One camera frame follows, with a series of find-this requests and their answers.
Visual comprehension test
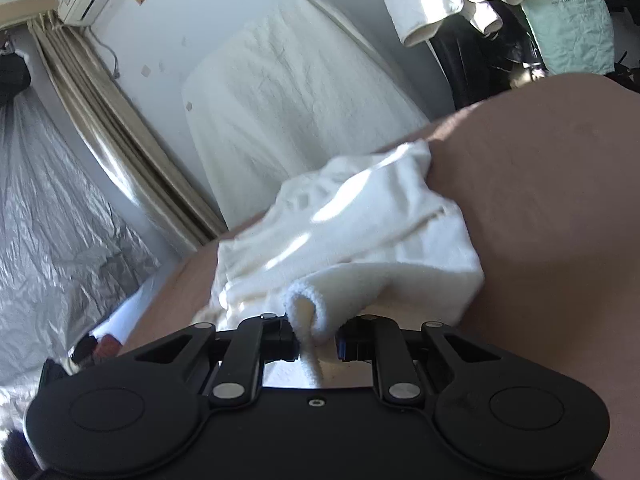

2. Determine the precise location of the beige curtain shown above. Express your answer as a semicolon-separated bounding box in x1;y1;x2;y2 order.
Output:
27;10;228;256

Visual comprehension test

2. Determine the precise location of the cream crumpled cloth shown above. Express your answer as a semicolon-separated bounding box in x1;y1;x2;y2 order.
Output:
0;375;46;480

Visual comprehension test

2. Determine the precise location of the white fleece garment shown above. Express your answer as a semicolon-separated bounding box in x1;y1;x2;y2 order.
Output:
192;140;486;391

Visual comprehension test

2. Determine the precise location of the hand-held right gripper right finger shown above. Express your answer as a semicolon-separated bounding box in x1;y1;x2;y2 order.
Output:
335;314;502;403

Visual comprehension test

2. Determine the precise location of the white draped cover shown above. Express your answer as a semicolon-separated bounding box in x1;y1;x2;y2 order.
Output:
181;0;431;231

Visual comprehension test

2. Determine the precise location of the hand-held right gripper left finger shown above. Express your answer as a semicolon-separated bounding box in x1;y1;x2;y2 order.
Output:
134;312;301;408

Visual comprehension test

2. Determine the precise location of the silver plastic sheet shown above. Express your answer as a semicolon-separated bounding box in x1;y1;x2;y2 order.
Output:
0;87;161;391

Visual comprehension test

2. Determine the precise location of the brown leather bag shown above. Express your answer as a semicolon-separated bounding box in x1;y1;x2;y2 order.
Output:
95;337;123;361

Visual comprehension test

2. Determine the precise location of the wooden curtain rail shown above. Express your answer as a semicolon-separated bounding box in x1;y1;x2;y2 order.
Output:
0;0;58;31

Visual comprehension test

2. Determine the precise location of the black hanging garment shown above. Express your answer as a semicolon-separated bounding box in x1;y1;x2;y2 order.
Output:
430;0;548;111

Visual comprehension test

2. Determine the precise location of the mint green bag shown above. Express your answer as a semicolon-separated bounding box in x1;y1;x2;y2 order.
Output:
502;0;615;76

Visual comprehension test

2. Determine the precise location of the black hanging bag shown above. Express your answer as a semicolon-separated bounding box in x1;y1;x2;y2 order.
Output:
0;42;32;106

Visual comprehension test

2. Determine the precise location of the pale blue cloth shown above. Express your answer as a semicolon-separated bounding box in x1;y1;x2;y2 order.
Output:
90;280;166;341

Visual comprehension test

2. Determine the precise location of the air conditioner cable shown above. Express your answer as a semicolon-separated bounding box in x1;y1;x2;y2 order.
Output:
95;35;121;81

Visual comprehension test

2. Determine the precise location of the black cloth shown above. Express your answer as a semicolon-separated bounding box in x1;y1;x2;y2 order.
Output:
70;334;98;366

